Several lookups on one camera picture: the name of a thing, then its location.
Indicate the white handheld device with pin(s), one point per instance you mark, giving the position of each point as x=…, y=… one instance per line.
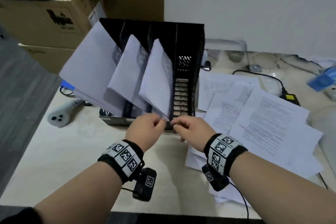
x=331, y=94

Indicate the black mesh file organizer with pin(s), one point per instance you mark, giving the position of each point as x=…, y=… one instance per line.
x=189, y=42

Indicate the person's left hand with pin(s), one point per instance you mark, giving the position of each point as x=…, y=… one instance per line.
x=144, y=129

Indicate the pile of printed papers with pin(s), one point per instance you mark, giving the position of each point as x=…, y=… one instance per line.
x=275, y=126

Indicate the small blue box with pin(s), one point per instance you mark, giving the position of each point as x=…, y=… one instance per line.
x=321, y=79

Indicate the person's black sleeve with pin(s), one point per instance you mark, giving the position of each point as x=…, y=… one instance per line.
x=18, y=217

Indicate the white handheld controller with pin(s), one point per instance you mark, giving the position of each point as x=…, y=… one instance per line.
x=59, y=117

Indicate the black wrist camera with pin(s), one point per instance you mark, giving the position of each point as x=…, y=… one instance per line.
x=145, y=184
x=214, y=179

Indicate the black marker wristband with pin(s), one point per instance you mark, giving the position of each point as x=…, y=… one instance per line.
x=223, y=150
x=123, y=155

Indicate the white rectangular device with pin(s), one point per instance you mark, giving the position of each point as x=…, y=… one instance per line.
x=271, y=84

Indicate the blue power bank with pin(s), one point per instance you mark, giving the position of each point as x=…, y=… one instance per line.
x=67, y=84

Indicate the white box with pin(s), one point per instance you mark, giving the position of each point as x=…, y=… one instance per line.
x=328, y=137

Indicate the flat cardboard box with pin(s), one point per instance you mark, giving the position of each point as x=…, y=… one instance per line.
x=52, y=58

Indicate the medium cardboard box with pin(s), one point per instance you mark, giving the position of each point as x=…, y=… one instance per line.
x=31, y=21

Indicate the small white paper sheet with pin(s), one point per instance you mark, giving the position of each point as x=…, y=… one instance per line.
x=315, y=61

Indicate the person's right hand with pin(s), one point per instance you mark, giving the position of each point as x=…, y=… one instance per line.
x=194, y=132

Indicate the person's right forearm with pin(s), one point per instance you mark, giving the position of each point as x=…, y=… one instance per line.
x=283, y=189

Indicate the black power adapter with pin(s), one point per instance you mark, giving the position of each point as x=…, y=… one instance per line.
x=290, y=99

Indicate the grey metal bracket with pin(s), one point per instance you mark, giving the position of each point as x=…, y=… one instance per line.
x=254, y=68

